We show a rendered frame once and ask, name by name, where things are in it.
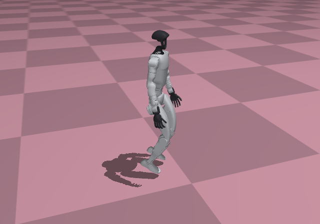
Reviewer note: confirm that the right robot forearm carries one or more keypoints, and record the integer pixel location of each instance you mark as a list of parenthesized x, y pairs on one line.
[(153, 98)]

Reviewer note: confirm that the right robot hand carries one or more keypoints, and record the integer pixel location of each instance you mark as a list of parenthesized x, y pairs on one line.
[(158, 119)]

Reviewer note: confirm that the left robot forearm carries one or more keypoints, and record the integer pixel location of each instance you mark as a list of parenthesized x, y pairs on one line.
[(168, 84)]

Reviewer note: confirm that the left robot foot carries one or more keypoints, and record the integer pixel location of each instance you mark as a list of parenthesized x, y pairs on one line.
[(162, 157)]

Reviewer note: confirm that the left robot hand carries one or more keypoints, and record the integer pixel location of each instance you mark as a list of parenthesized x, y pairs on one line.
[(174, 97)]

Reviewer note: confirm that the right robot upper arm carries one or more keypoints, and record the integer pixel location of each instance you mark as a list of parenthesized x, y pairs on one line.
[(153, 65)]

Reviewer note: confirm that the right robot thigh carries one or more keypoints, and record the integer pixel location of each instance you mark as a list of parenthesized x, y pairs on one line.
[(166, 132)]

